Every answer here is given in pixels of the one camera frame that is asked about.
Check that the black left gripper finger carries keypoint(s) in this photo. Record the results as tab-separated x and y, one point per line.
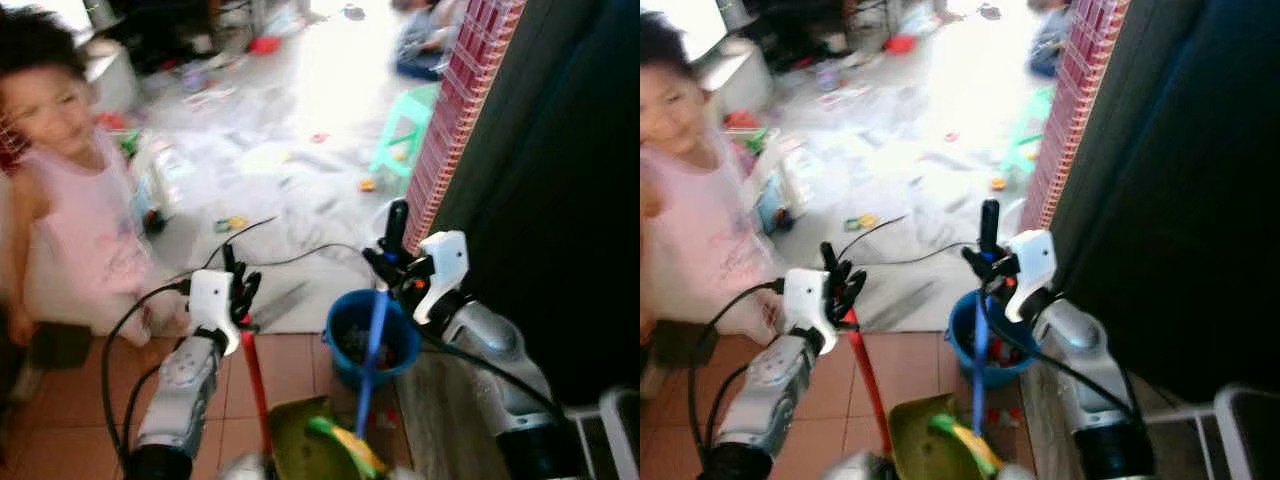
252	280
856	276
230	262
829	260

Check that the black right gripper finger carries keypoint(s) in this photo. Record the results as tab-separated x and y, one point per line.
380	266
397	226
975	263
990	224

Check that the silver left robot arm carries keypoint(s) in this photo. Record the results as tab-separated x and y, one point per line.
770	395
180	395

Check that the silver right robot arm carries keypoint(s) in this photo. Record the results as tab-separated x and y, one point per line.
500	360
1090	360

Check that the small yellow green toy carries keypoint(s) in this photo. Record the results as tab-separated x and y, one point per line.
232	223
863	221

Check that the blue plastic bucket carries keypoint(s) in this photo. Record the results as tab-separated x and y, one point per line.
1015	355
400	345

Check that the colourful toy box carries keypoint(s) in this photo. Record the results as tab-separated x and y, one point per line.
785	190
155	190

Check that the green plastic stool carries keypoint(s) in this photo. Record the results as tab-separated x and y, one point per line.
410	120
1030	125

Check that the child in pink dress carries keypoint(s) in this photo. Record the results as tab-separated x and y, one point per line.
85	210
695	230

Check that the dark door panel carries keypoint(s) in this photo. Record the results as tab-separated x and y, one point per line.
550	180
1170	180

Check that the seated person in blue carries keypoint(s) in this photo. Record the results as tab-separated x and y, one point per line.
425	45
1050	45

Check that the small red container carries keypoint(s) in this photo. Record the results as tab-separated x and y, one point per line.
265	46
901	44

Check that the white box appliance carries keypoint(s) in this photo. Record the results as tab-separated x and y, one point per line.
735	75
112	75

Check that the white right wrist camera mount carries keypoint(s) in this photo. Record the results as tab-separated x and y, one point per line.
445	270
1033	268

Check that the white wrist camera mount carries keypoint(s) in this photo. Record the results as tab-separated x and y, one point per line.
445	270
210	300
805	298
1033	268

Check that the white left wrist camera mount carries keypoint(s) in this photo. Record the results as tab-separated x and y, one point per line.
805	298
210	300

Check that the white metal rack frame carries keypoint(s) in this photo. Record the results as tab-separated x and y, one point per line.
1235	440
615	440

